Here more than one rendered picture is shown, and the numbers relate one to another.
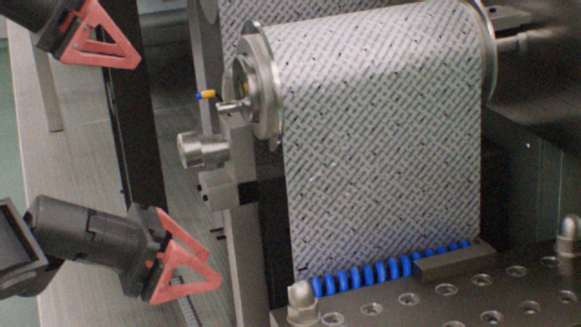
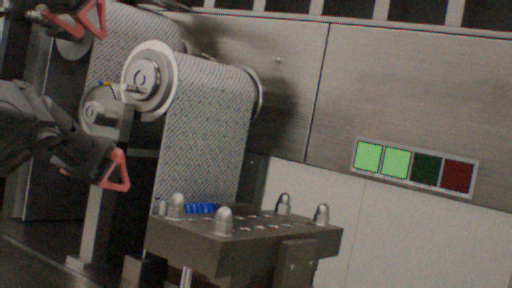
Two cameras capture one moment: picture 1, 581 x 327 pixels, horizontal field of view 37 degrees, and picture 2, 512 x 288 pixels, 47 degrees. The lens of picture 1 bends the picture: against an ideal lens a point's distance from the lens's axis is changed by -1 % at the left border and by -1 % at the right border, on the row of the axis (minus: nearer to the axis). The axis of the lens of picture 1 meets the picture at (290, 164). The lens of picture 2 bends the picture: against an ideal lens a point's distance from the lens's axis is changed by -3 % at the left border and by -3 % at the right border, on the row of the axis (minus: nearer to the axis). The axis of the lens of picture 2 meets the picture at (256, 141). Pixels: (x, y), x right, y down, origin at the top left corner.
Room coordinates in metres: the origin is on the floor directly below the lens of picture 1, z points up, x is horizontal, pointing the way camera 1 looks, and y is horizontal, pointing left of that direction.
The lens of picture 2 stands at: (-0.09, 0.53, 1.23)
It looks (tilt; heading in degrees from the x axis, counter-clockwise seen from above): 3 degrees down; 322
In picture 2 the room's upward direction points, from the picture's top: 11 degrees clockwise
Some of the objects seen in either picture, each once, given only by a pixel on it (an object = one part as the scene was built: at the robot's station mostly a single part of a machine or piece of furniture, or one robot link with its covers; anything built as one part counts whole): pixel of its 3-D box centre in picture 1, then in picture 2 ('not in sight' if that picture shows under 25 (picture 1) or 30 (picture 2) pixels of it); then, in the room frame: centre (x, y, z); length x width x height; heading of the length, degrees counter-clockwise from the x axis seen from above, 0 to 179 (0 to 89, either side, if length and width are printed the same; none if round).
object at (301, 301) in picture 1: (302, 300); (176, 205); (0.78, 0.00, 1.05); 0.04 x 0.04 x 0.04
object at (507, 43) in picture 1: (492, 44); not in sight; (0.98, -0.25, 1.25); 0.07 x 0.04 x 0.04; 106
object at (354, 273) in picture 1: (396, 272); (202, 212); (0.86, -0.11, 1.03); 0.21 x 0.04 x 0.03; 106
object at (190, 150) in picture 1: (190, 149); (94, 112); (0.91, 0.11, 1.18); 0.04 x 0.02 x 0.04; 16
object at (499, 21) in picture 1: (497, 15); not in sight; (0.99, -0.26, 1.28); 0.06 x 0.05 x 0.02; 106
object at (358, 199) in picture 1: (388, 202); (202, 168); (0.88, -0.11, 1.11); 0.23 x 0.01 x 0.18; 106
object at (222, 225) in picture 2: not in sight; (223, 220); (0.69, -0.04, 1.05); 0.04 x 0.04 x 0.04
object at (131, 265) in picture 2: not in sight; (185, 262); (0.88, -0.11, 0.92); 0.28 x 0.04 x 0.04; 106
